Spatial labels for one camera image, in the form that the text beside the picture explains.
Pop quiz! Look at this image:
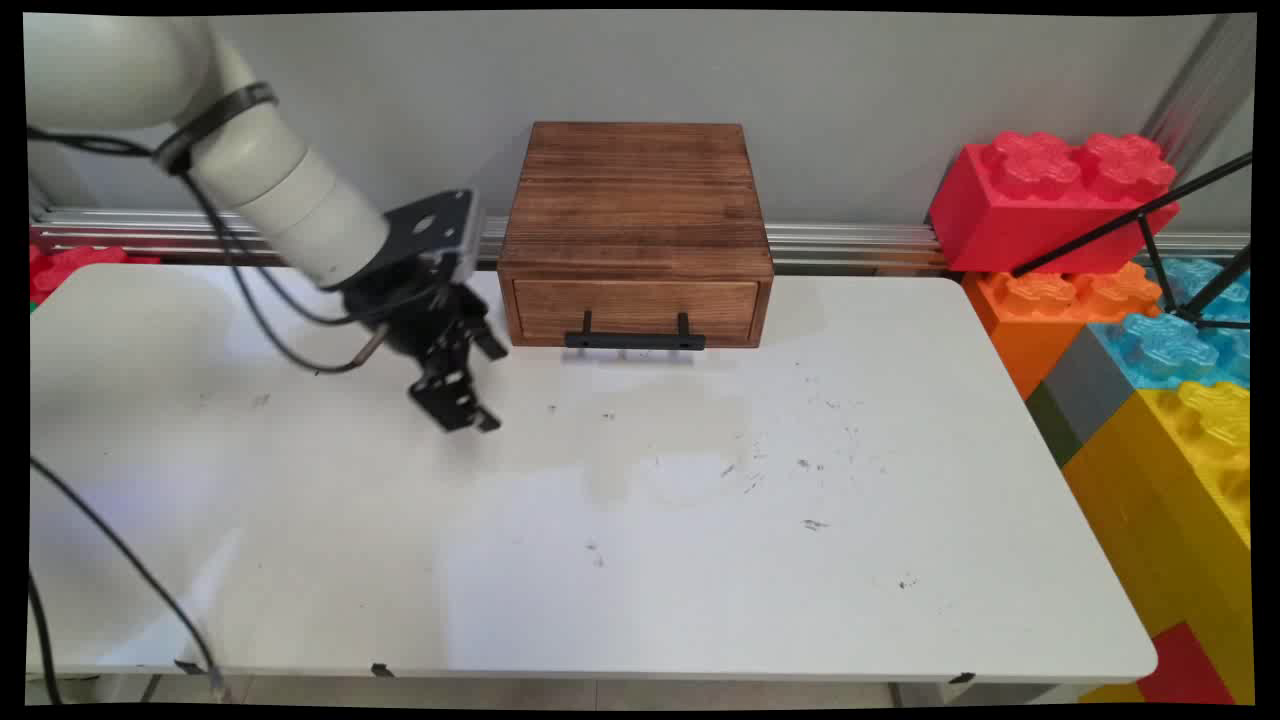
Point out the aluminium rail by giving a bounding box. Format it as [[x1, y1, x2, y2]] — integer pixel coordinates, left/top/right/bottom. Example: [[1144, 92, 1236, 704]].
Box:
[[30, 207, 1251, 273]]

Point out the aluminium profile post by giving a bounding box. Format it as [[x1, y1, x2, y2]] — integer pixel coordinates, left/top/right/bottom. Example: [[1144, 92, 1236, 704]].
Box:
[[1139, 14, 1257, 182]]

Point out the black loose cable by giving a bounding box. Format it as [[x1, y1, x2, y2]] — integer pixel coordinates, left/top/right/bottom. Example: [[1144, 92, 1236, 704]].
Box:
[[29, 458, 229, 698], [27, 573, 63, 707]]

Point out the black drawer handle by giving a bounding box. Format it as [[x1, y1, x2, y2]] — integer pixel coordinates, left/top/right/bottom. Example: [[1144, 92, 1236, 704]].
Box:
[[564, 311, 707, 352]]

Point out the orange toy brick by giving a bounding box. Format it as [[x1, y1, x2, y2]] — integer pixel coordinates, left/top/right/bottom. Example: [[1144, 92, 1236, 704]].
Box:
[[961, 261, 1164, 402]]

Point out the black strap on arm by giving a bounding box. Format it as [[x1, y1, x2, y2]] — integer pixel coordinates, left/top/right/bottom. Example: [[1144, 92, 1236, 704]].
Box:
[[153, 83, 278, 175]]

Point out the yellow toy brick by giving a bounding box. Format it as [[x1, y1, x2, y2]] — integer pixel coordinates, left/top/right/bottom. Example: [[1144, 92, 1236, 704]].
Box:
[[1061, 379, 1253, 703]]

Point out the black tripod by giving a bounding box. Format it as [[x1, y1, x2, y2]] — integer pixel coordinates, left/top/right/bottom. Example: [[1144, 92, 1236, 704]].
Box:
[[1009, 150, 1254, 332]]

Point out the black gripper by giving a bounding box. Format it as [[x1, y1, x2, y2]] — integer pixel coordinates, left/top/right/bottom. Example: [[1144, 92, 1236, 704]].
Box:
[[345, 268, 510, 434]]

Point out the brown wooden drawer box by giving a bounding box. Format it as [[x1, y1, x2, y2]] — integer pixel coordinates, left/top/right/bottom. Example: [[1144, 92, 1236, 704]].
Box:
[[497, 122, 775, 350]]

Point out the small red toy brick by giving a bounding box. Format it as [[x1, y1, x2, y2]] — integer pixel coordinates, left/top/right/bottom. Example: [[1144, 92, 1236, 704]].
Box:
[[1134, 621, 1237, 706]]

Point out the brown wooden drawer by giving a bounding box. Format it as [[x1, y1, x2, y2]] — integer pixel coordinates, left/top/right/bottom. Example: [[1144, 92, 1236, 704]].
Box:
[[512, 279, 761, 347]]

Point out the large red toy brick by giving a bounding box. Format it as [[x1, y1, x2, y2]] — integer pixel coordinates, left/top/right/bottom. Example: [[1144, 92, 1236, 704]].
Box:
[[927, 131, 1182, 277]]

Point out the dark green toy brick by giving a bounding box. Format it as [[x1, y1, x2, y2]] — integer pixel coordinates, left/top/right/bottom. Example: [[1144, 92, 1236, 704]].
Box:
[[1024, 379, 1087, 470]]

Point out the blue toy brick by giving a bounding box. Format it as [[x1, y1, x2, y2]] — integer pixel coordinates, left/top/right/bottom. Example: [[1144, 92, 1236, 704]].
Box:
[[1087, 257, 1252, 392]]

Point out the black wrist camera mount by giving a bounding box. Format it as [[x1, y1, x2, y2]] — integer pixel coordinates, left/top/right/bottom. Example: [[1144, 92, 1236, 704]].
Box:
[[380, 189, 482, 287]]

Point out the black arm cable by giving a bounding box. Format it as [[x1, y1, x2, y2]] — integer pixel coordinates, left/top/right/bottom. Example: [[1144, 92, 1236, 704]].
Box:
[[28, 128, 389, 375]]

